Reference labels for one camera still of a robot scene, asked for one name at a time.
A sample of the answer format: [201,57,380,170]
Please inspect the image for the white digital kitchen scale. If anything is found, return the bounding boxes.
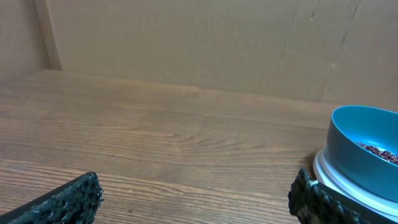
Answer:
[313,147,397,223]

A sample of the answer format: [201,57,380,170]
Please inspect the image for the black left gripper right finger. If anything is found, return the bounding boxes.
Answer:
[288,168,397,224]

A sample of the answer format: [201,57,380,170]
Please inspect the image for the red beans in bowl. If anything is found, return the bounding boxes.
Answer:
[357,142,398,165]

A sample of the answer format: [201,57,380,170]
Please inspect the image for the teal blue bowl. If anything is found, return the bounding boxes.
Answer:
[326,105,397,202]

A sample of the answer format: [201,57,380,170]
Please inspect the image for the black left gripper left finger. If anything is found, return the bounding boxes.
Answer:
[1,172,103,224]

